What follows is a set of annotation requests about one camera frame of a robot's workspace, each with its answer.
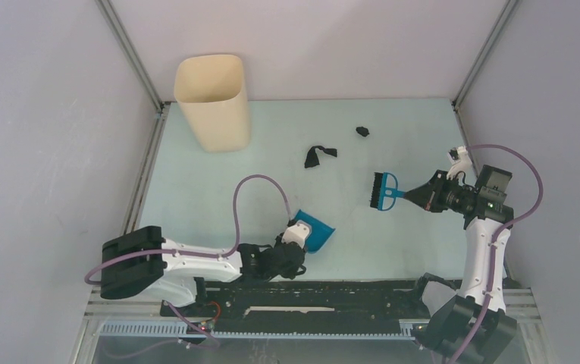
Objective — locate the left aluminium frame post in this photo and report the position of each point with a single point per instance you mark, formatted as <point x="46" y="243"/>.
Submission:
<point x="158" y="122"/>

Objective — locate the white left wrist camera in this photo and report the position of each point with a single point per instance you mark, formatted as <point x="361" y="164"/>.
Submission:
<point x="297" y="233"/>

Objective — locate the blue hand brush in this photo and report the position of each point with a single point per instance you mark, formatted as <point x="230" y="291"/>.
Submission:
<point x="385" y="191"/>

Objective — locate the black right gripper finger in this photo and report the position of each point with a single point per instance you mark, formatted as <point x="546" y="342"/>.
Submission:
<point x="425" y="190"/>
<point x="422" y="200"/>

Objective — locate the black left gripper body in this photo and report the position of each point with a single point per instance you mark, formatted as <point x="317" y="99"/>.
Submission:
<point x="290" y="274"/>

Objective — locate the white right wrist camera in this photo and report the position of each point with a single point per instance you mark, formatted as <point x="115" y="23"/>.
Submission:
<point x="460" y="161"/>

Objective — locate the right aluminium frame post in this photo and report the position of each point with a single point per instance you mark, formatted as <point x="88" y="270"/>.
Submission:
<point x="506" y="14"/>

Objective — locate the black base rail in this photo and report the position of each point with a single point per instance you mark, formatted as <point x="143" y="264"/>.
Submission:
<point x="310" y="307"/>

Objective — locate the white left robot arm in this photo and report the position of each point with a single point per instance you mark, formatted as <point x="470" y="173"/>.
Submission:
<point x="144" y="262"/>

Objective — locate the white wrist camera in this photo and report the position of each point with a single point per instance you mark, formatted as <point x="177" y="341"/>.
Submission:
<point x="460" y="161"/>
<point x="297" y="233"/>

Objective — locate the small black paper scrap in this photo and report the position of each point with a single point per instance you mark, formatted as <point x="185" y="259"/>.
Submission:
<point x="362" y="131"/>

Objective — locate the long black paper scrap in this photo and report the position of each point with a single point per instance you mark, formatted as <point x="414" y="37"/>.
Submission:
<point x="312" y="159"/>

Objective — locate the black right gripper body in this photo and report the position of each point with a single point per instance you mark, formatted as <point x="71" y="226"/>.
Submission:
<point x="447" y="195"/>

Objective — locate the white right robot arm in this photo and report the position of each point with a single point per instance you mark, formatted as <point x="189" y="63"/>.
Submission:
<point x="469" y="324"/>

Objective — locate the blue dustpan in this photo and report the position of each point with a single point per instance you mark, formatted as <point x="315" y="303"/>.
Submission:
<point x="320" y="232"/>

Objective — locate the aluminium frame post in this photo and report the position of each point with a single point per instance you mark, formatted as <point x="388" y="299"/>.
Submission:
<point x="506" y="14"/>
<point x="158" y="122"/>

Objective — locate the beige waste bin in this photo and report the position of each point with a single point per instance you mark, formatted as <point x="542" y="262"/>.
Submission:
<point x="210" y="90"/>

